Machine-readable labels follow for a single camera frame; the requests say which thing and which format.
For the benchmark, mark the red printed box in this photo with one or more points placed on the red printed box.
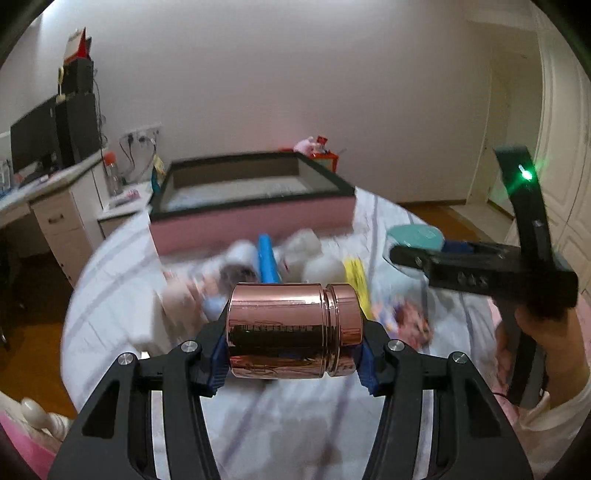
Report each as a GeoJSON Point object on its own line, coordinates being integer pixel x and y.
{"type": "Point", "coordinates": [328, 162]}

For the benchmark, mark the white desk with drawers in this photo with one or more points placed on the white desk with drawers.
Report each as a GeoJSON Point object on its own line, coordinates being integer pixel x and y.
{"type": "Point", "coordinates": [60, 217]}

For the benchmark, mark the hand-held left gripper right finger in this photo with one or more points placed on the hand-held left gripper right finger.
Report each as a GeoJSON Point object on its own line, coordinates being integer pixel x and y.
{"type": "Point", "coordinates": [369, 369]}

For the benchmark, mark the red and white box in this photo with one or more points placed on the red and white box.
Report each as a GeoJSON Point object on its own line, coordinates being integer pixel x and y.
{"type": "Point", "coordinates": [77, 46]}

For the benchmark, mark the pink storage box black rim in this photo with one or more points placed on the pink storage box black rim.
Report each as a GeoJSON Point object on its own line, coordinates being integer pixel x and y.
{"type": "Point", "coordinates": [254, 217]}

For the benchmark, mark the rose gold metal jar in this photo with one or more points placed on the rose gold metal jar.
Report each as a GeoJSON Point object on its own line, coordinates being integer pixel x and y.
{"type": "Point", "coordinates": [286, 323]}

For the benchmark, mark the black speaker box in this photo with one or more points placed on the black speaker box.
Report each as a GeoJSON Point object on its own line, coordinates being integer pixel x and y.
{"type": "Point", "coordinates": [77, 78]}

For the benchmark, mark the yellow packet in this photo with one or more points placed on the yellow packet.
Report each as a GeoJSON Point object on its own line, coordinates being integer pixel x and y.
{"type": "Point", "coordinates": [358, 281]}

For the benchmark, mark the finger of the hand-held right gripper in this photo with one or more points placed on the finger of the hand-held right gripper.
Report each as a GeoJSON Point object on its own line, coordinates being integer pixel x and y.
{"type": "Point", "coordinates": [489, 249]}
{"type": "Point", "coordinates": [415, 261]}

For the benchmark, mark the person's right forearm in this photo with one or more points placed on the person's right forearm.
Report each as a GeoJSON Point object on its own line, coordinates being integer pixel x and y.
{"type": "Point", "coordinates": [563, 424]}

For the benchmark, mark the white bed headboard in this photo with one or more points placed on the white bed headboard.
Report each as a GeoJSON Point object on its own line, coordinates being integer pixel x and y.
{"type": "Point", "coordinates": [37, 415]}

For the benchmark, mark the black computer tower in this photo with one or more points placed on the black computer tower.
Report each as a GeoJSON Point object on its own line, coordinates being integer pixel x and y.
{"type": "Point", "coordinates": [78, 131]}

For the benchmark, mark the white door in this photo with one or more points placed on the white door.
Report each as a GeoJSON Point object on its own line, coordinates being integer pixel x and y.
{"type": "Point", "coordinates": [565, 138]}

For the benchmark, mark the white wall power strip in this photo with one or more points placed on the white wall power strip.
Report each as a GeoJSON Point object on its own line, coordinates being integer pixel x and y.
{"type": "Point", "coordinates": [143, 132]}

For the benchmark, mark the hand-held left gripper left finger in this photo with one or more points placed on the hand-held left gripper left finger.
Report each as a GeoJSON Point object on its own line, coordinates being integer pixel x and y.
{"type": "Point", "coordinates": [218, 364]}

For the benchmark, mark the teal round container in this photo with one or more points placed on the teal round container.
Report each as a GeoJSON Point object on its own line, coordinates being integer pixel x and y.
{"type": "Point", "coordinates": [415, 235]}

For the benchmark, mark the white bedside cabinet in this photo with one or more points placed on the white bedside cabinet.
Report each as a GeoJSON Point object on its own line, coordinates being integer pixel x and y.
{"type": "Point", "coordinates": [122, 210]}

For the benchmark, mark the pink blanket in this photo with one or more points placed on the pink blanket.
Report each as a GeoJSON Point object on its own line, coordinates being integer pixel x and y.
{"type": "Point", "coordinates": [23, 454]}

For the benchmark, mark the cartoon printed packet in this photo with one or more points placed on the cartoon printed packet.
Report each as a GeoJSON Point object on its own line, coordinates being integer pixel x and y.
{"type": "Point", "coordinates": [408, 321]}

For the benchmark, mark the black computer monitor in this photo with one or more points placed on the black computer monitor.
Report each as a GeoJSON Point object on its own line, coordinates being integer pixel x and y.
{"type": "Point", "coordinates": [32, 138]}

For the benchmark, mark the person's right hand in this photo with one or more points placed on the person's right hand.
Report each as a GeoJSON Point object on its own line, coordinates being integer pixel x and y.
{"type": "Point", "coordinates": [554, 337]}

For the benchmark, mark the white plastic bottle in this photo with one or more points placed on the white plastic bottle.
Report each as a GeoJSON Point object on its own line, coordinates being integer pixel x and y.
{"type": "Point", "coordinates": [244, 256]}

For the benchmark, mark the striped white bedsheet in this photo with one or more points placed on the striped white bedsheet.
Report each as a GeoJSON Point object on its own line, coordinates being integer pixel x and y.
{"type": "Point", "coordinates": [115, 286]}

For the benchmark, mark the blue tube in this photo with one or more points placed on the blue tube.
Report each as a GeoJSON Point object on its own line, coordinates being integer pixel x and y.
{"type": "Point", "coordinates": [269, 258]}

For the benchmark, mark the clear bottle red cap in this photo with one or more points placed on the clear bottle red cap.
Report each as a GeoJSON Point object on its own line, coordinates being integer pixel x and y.
{"type": "Point", "coordinates": [113, 177]}

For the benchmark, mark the small yellow hanging item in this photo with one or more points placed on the small yellow hanging item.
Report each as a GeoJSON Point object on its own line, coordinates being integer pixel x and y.
{"type": "Point", "coordinates": [159, 166]}

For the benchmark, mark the pink plush toy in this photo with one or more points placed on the pink plush toy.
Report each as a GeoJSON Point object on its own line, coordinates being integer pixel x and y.
{"type": "Point", "coordinates": [307, 145]}

